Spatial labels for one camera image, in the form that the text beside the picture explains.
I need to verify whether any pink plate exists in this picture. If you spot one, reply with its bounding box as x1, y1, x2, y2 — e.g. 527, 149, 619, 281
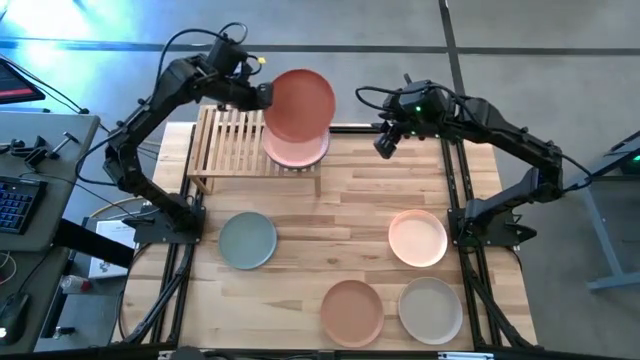
261, 124, 331, 169

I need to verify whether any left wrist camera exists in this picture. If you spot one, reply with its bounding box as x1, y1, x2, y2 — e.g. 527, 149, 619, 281
207, 37, 250, 76

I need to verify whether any cream peach plate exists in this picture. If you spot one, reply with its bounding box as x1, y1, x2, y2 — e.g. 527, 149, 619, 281
388, 208, 449, 269

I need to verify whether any grey beige plate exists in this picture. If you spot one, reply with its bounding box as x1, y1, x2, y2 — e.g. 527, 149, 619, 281
397, 276, 464, 346

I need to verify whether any terracotta red plate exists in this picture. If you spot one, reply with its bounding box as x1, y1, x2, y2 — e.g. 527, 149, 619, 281
263, 68, 337, 144

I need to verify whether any grey metal table frame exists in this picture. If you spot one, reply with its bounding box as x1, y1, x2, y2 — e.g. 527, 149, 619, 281
549, 130, 640, 293

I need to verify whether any clear bottle red cap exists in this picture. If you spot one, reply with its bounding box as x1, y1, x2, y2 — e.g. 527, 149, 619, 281
58, 274, 94, 295

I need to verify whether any black keyboard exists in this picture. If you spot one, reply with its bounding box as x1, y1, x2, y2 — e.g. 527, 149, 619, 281
0, 175, 49, 236

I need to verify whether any grey metal hand tool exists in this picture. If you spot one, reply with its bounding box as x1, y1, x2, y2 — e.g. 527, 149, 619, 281
47, 130, 81, 161

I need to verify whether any dark computer monitor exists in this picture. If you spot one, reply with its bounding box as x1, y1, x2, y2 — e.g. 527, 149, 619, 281
0, 55, 47, 106

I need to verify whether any black clamp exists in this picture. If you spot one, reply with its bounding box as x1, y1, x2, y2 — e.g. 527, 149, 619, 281
0, 135, 49, 169

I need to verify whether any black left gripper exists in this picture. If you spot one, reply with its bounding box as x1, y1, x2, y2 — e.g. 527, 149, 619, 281
199, 74, 274, 110

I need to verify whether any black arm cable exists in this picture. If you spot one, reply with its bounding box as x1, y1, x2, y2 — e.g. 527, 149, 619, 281
74, 21, 250, 186
557, 152, 594, 192

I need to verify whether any sage green plate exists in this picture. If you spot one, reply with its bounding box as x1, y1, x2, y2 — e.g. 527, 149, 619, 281
218, 211, 278, 271

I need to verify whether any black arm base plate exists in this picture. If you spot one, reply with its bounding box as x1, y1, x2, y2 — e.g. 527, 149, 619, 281
133, 203, 207, 246
447, 206, 521, 249

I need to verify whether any grey desk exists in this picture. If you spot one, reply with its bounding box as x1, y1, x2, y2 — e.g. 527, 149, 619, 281
0, 112, 101, 354

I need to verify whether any black computer mouse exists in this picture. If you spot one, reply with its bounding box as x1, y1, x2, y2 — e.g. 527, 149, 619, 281
0, 292, 30, 346

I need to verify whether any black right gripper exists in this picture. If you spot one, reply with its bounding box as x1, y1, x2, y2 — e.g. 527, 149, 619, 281
373, 82, 451, 160

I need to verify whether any black aluminium table frame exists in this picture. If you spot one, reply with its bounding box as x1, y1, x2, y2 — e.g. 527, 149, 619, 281
107, 124, 539, 360

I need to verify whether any white box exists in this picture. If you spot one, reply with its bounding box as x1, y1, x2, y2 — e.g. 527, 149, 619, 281
87, 218, 139, 280

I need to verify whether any black camera cable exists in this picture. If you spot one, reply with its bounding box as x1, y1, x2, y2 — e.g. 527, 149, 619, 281
354, 84, 406, 117

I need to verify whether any wooden slatted shelf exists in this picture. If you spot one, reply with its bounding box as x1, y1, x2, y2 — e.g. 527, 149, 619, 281
187, 103, 323, 198

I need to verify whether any tan orange plate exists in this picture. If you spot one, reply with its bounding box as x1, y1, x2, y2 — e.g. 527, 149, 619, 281
320, 279, 386, 349

